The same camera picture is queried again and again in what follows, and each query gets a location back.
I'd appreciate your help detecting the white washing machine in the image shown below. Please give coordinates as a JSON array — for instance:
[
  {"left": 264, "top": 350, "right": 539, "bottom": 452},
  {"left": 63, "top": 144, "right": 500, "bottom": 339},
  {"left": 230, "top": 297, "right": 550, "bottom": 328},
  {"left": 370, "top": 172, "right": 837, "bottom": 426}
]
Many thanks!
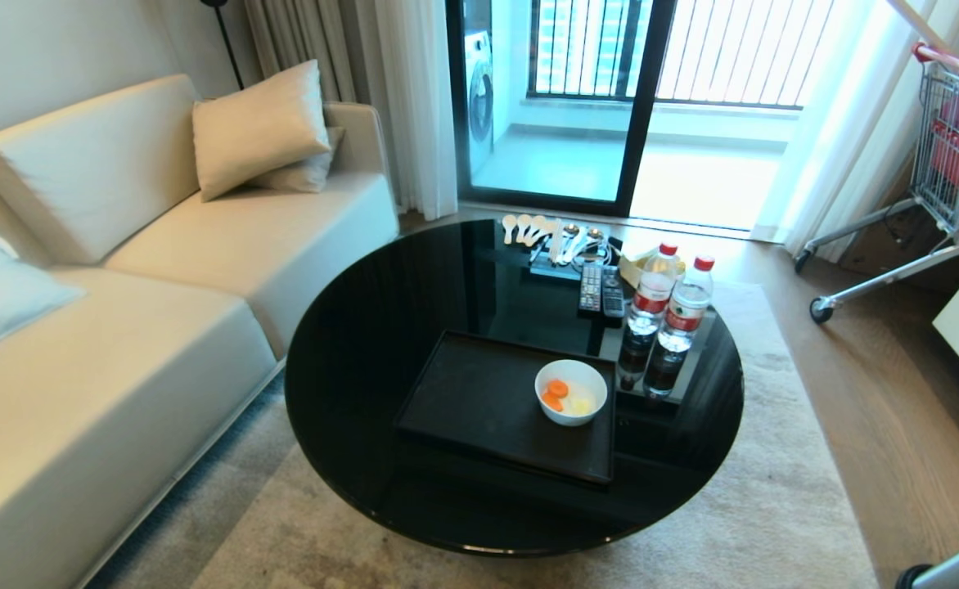
[{"left": 464, "top": 29, "right": 495, "bottom": 174}]

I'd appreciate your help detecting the black cutlery holder tray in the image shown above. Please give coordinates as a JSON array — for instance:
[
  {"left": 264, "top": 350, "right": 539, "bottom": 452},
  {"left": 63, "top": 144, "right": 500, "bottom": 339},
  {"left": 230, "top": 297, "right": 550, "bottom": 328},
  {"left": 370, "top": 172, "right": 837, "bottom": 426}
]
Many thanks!
[{"left": 529, "top": 232, "right": 624, "bottom": 283}]

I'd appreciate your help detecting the round black glass coffee table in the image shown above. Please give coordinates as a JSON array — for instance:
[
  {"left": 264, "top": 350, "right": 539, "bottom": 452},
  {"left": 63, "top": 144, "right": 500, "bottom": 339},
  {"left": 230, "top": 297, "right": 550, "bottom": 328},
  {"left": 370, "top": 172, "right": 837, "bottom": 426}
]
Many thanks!
[{"left": 284, "top": 218, "right": 745, "bottom": 558}]

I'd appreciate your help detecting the black floor lamp pole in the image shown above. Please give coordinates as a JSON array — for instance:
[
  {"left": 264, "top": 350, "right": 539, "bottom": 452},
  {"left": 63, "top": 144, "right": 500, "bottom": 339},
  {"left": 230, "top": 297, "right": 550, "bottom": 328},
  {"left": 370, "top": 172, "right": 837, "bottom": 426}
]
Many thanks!
[{"left": 200, "top": 0, "right": 245, "bottom": 91}]

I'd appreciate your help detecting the black remote control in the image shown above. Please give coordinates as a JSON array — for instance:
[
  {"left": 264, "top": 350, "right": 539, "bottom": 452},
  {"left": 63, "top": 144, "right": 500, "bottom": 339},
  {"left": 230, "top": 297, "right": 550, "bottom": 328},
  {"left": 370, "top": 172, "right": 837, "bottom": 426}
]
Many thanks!
[
  {"left": 601, "top": 266, "right": 626, "bottom": 319},
  {"left": 579, "top": 262, "right": 605, "bottom": 315}
]

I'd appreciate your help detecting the yellow tissue pack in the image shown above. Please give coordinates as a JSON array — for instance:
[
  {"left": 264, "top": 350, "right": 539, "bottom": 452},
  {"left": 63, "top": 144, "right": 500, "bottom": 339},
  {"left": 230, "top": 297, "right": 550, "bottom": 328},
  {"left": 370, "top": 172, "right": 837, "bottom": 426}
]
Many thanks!
[{"left": 618, "top": 248, "right": 657, "bottom": 289}]

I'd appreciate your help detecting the metal shopping cart red handle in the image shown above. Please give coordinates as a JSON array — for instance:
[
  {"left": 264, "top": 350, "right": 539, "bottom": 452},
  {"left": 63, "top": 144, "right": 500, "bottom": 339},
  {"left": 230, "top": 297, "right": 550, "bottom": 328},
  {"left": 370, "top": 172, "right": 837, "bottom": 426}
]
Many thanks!
[{"left": 794, "top": 43, "right": 959, "bottom": 325}]

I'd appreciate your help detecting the beige area rug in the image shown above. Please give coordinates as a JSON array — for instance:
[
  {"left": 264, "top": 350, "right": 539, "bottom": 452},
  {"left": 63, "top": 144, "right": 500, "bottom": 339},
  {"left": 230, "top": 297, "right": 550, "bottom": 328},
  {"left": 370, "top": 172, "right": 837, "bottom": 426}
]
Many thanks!
[{"left": 87, "top": 278, "right": 881, "bottom": 589}]

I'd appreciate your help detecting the black framed sliding glass door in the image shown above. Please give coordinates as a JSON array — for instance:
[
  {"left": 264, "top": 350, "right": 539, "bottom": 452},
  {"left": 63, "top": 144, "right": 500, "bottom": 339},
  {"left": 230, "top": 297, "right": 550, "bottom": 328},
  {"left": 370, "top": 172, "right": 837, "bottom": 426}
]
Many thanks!
[{"left": 445, "top": 0, "right": 678, "bottom": 218}]

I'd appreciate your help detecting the beige curtain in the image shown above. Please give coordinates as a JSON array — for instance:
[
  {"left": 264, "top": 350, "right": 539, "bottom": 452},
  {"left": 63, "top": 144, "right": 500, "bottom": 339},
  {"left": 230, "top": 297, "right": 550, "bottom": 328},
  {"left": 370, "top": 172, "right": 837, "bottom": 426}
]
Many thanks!
[{"left": 242, "top": 0, "right": 403, "bottom": 205}]

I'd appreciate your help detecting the white bowl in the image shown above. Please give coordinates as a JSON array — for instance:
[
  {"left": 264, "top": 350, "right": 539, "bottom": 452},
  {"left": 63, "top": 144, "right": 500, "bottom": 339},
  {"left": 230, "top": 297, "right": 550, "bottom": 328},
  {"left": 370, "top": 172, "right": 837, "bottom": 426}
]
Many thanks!
[{"left": 534, "top": 359, "right": 609, "bottom": 427}]

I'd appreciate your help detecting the white sheer curtain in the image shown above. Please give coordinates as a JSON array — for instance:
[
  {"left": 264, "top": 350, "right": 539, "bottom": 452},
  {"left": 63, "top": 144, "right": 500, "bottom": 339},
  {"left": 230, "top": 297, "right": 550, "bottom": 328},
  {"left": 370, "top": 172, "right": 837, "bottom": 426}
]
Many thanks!
[
  {"left": 373, "top": 0, "right": 459, "bottom": 222},
  {"left": 751, "top": 0, "right": 959, "bottom": 259}
]

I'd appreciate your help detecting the large cream cushion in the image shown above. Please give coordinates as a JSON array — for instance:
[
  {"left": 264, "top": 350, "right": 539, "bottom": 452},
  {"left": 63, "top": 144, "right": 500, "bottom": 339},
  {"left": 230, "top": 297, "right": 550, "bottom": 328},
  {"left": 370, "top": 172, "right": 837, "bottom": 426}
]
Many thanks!
[{"left": 192, "top": 59, "right": 332, "bottom": 203}]

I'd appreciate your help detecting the cream leather sofa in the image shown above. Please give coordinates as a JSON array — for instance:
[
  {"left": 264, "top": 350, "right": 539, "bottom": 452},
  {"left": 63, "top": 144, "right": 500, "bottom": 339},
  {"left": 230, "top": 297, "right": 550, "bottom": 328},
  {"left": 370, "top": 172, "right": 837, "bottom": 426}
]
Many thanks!
[{"left": 0, "top": 74, "right": 400, "bottom": 589}]

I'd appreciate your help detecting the black rectangular tray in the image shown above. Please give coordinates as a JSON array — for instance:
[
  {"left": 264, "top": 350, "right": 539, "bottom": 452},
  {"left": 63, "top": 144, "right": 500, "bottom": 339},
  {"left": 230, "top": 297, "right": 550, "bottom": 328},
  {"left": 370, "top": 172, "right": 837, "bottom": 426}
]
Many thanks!
[{"left": 394, "top": 330, "right": 618, "bottom": 487}]

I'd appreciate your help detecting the clear water bottle red cap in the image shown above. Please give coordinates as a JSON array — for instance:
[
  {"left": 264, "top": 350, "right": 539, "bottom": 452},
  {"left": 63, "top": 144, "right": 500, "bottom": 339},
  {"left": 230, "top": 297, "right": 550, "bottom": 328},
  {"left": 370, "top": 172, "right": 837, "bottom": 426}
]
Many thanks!
[
  {"left": 643, "top": 255, "right": 716, "bottom": 398},
  {"left": 618, "top": 242, "right": 680, "bottom": 392}
]

